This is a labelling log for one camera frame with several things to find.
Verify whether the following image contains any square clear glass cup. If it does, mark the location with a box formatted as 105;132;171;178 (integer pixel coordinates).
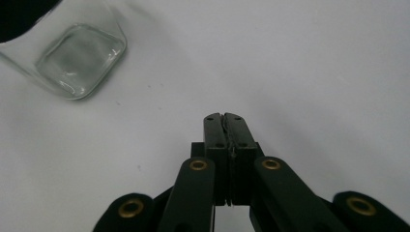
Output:
0;0;128;101

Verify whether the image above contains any dark blurred object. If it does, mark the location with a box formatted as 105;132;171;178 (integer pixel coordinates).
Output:
0;0;62;44

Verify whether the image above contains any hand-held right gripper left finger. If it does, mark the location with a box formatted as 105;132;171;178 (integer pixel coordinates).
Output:
190;112;231;207

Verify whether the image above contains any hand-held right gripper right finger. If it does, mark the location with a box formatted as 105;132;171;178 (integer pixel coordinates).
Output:
223;112;265;207

